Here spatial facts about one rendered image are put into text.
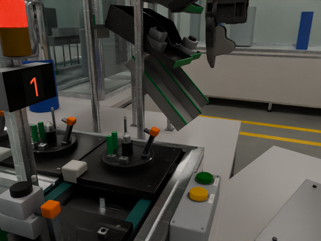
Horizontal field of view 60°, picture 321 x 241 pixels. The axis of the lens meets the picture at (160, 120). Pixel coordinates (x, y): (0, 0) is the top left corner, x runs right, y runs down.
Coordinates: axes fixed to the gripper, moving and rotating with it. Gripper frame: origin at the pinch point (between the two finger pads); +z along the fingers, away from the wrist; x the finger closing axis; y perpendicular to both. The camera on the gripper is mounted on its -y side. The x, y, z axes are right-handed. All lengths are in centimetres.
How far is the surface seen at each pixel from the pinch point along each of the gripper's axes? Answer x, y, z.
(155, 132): -6.1, -11.4, 16.8
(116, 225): -28.8, -10.5, 26.2
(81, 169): -15.3, -27.0, 24.8
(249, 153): 218, 12, 123
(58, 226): -38.9, -14.4, 19.4
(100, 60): 81, -78, 12
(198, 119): 65, -14, 37
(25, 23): -23.6, -29.3, -8.5
